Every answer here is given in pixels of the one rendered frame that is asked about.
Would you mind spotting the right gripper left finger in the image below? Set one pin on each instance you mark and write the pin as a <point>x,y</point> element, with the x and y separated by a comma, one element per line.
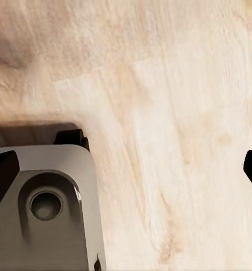
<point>9,168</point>

